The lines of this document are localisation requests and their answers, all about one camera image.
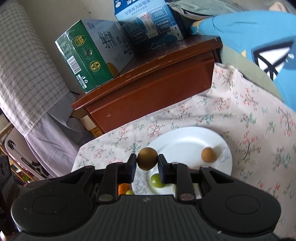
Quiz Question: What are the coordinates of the blue printed pillow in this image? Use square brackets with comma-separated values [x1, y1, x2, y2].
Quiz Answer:
[191, 9, 296, 105]

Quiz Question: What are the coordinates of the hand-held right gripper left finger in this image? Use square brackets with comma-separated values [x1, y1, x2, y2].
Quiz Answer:
[57, 153, 138, 204]

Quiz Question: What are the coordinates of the grey zippered pillow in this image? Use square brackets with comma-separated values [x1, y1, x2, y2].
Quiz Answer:
[166, 0, 245, 16]

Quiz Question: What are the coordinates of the large orange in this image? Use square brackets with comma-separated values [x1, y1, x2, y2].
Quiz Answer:
[118, 184, 131, 196]

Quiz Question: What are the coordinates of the brown kiwi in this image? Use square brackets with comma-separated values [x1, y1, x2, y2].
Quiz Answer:
[137, 147, 159, 171]
[201, 147, 217, 162]

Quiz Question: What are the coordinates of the blue carton box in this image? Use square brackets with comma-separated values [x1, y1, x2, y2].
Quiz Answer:
[113, 0, 187, 56]

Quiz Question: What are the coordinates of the green carton box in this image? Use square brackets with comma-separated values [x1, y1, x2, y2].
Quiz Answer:
[55, 19, 136, 94]

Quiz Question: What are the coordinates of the brown wooden nightstand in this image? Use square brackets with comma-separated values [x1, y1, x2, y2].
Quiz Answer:
[71, 36, 223, 134]

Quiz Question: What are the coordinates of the checked cloth cover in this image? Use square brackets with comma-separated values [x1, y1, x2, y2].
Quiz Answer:
[0, 2, 93, 179]

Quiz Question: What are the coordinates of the white plate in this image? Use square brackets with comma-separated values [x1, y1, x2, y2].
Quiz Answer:
[131, 126, 233, 196]

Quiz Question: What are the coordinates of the pale green bed sheet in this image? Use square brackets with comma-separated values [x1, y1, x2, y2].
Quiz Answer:
[220, 45, 284, 102]

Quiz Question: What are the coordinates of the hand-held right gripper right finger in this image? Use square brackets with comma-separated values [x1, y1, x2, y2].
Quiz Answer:
[158, 153, 236, 202]

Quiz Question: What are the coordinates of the white rounded case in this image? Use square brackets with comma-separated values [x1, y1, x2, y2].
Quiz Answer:
[4, 133, 52, 180]

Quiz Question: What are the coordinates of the cardboard box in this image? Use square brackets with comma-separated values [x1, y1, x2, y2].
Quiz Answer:
[80, 115, 104, 138]

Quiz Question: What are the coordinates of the floral tablecloth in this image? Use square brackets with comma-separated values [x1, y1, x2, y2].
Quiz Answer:
[70, 62, 296, 239]

